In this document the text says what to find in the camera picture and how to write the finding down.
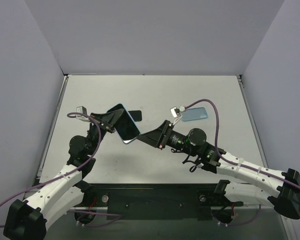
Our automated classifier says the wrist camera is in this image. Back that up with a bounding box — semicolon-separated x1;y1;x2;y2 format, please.
75;106;90;122
170;106;186;126

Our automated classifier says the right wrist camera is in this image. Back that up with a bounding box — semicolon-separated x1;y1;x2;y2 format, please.
170;106;186;126

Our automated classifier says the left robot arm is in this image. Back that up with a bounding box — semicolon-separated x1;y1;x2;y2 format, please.
3;107;125;240

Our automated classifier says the black smartphone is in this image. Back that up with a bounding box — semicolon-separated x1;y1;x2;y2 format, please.
128;110;143;122
107;104;140;141

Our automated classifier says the light blue phone case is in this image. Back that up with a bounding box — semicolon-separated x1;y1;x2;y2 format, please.
106;103;142;145
181;107;209;122

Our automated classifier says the aluminium table frame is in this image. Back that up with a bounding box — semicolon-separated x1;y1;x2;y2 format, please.
9;74;68;240

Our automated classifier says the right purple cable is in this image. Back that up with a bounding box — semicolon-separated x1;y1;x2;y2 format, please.
184;99;300;196

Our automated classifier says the purple cable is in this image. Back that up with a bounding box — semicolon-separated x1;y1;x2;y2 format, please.
0;112;102;228
184;99;300;196

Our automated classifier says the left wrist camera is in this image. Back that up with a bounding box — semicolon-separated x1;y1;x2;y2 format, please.
75;106;90;122

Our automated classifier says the black table front rail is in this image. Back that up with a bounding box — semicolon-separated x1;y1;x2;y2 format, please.
77;183;244;221

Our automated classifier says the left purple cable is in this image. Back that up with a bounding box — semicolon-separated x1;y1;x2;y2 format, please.
0;112;102;228

